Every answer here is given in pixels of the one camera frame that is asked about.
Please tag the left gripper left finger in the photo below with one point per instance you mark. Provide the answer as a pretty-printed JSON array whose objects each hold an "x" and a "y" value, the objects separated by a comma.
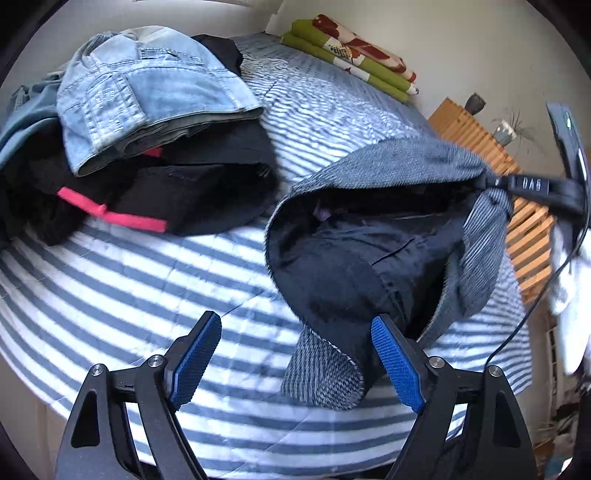
[{"x": 188, "y": 357}]

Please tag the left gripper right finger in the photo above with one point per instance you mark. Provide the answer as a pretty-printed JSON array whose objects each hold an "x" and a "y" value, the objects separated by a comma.
[{"x": 404, "y": 362}]

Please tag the grey houndstooth jacket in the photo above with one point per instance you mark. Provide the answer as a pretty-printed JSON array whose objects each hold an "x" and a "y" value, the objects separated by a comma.
[{"x": 413, "y": 228}]

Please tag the right white gloved hand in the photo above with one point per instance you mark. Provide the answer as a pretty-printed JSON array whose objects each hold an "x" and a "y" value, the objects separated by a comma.
[{"x": 570, "y": 302}]

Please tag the potted plant in white pot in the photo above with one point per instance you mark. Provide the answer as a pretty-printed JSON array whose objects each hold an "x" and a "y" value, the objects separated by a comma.
[{"x": 512, "y": 131}]

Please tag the dark ceramic vase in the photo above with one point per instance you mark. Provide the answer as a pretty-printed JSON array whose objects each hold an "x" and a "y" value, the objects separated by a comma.
[{"x": 475, "y": 104}]

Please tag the black garment with pink stripe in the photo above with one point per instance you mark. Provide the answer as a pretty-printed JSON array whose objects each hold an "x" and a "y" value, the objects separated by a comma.
[{"x": 216, "y": 179}]

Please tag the light blue denim jeans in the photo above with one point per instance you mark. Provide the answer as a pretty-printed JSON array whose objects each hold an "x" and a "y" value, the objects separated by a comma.
[{"x": 124, "y": 93}]

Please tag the dark blue jeans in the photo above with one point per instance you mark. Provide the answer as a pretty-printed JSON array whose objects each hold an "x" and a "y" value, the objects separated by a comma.
[{"x": 30, "y": 108}]

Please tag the wooden slatted bed frame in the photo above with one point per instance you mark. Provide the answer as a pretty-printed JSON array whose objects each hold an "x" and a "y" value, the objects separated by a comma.
[{"x": 528, "y": 233}]

